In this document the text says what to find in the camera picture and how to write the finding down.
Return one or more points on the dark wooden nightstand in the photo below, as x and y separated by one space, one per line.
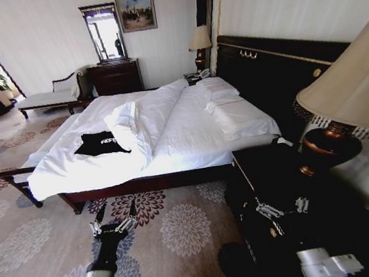
274 173

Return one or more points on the tall pale bed post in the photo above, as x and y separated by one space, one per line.
218 17

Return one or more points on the large beige-shade table lamp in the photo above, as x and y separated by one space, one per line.
361 82

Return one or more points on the small beige-shade table lamp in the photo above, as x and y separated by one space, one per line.
199 37

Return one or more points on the dark wooden dresser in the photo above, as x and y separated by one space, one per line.
115 77

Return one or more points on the desk telephone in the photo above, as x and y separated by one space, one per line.
200 74

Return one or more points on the white bed sheet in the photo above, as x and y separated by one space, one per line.
196 122

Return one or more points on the black garment with white print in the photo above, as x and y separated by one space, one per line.
101 143

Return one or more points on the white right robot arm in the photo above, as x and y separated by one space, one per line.
325 263

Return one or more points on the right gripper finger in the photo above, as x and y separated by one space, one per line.
303 204
268 210

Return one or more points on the large white pillow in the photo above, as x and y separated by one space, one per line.
240 115

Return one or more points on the small white pillow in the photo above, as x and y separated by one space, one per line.
219 87

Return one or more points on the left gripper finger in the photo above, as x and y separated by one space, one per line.
97 226
127 223

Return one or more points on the dark-framed mirror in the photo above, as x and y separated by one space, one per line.
106 31

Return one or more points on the dark wooden bed frame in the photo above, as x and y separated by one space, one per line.
108 192

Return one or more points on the white upholstered chaise bench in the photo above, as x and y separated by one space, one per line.
48 98

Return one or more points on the dark headboard with gold trim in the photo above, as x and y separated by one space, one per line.
275 71

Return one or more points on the white duvet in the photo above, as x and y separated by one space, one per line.
76 117

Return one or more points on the framed painting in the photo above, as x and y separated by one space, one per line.
135 11

